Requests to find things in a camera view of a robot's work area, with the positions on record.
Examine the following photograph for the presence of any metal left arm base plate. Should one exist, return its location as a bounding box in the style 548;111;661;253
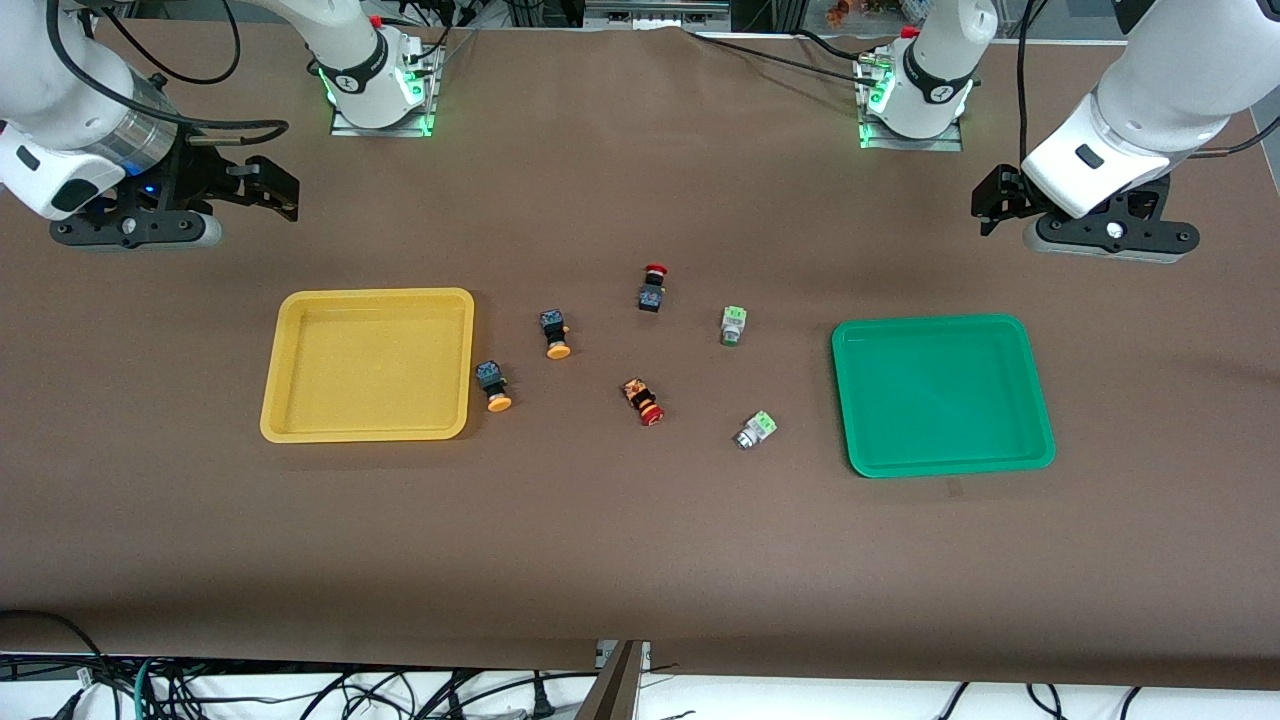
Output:
855;48;967;153

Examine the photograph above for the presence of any black floor cable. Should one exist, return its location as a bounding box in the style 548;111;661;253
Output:
0;608;113;701

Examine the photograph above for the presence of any green plastic tray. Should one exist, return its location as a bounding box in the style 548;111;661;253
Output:
831;314;1057;479

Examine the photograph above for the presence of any aluminium rail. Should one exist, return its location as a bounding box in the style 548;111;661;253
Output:
584;0;733;28

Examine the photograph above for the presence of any aluminium frame profile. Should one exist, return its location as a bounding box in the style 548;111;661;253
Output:
595;640;651;720

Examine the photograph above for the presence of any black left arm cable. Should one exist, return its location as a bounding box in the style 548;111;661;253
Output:
1015;0;1051;171

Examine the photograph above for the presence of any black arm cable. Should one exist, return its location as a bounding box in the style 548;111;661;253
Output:
45;0;292;149
1015;0;1051;171

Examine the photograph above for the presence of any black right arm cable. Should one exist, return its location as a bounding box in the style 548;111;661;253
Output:
45;0;292;149

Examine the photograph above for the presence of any yellow plastic tray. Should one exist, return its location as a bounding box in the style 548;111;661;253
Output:
259;288;476;444

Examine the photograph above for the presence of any black cable on table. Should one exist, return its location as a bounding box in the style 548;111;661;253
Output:
685;28;886;89

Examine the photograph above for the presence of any red button orange body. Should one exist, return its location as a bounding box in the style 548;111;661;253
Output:
621;377;666;427

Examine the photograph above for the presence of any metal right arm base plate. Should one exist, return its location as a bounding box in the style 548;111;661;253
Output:
328;35;446;138

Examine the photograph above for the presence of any brown table cover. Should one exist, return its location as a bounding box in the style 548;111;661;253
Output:
0;20;1280;691

